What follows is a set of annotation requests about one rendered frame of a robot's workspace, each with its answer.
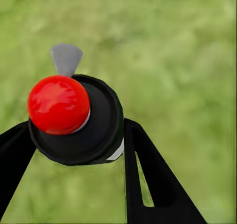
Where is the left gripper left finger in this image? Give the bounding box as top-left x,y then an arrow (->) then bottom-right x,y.
0,121 -> 37,220

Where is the pesticide atomizer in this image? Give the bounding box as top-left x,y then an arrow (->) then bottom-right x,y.
27,43 -> 125,166

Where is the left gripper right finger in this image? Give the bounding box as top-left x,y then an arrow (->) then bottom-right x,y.
123,117 -> 207,224

